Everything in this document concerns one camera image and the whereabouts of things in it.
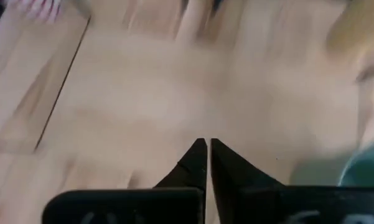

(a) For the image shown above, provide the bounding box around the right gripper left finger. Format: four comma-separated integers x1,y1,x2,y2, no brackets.
42,138,208,224

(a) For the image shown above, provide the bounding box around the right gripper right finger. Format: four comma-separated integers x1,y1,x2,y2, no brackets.
210,138,374,224

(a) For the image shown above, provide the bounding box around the green mug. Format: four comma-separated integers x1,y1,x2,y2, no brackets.
339,136,374,187

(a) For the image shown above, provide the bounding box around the yellow mug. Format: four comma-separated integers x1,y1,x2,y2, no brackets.
326,0,374,54

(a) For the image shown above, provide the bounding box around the red white lattice mug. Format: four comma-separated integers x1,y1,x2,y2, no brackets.
6,0,63,22

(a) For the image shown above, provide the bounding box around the wooden shelf black metal frame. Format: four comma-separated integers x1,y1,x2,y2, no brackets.
34,0,362,224

